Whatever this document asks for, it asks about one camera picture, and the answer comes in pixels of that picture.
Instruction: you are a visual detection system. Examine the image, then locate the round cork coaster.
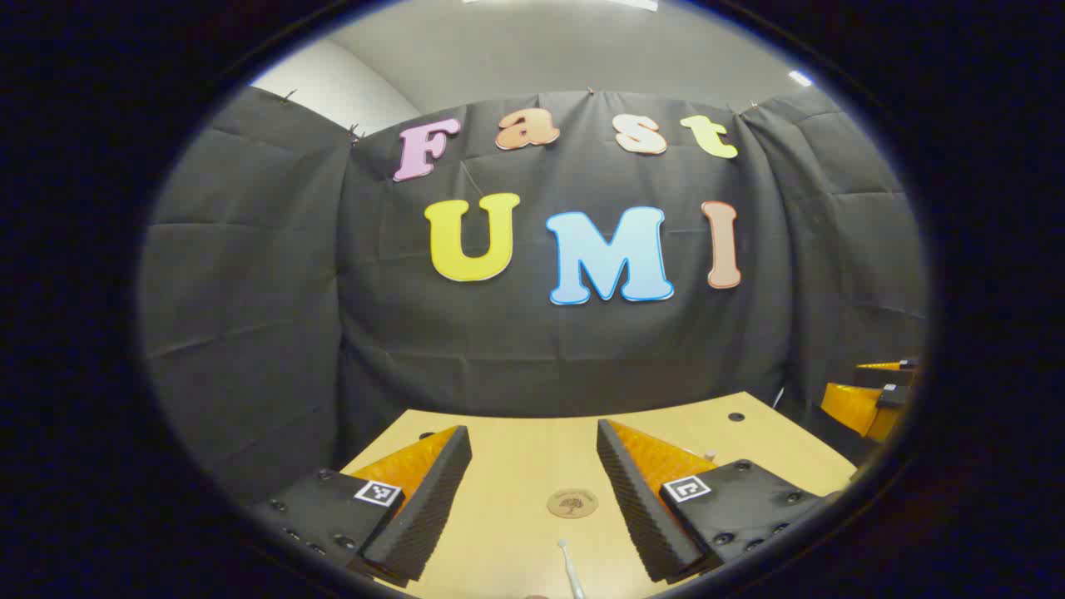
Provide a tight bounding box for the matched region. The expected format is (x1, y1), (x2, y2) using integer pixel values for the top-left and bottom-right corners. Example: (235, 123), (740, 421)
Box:
(547, 488), (599, 518)

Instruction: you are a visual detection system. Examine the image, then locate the pale green toothbrush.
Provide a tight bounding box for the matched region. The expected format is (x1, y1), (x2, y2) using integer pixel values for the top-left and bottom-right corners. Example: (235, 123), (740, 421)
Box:
(556, 538), (586, 599)

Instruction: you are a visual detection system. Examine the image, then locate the black backdrop cloth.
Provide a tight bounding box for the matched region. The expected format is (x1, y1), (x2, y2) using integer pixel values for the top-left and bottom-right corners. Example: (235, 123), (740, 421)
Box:
(137, 83), (931, 508)

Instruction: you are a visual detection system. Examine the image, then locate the light wooden desktop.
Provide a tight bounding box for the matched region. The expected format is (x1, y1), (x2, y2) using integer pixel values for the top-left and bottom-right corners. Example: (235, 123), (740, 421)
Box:
(337, 391), (858, 599)

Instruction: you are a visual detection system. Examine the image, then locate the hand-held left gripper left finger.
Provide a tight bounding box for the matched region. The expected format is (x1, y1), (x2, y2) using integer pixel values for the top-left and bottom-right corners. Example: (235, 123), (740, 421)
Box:
(246, 425), (473, 588)

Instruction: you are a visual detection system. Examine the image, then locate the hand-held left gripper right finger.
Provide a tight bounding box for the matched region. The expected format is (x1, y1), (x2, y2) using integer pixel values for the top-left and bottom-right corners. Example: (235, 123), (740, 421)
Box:
(596, 418), (837, 585)

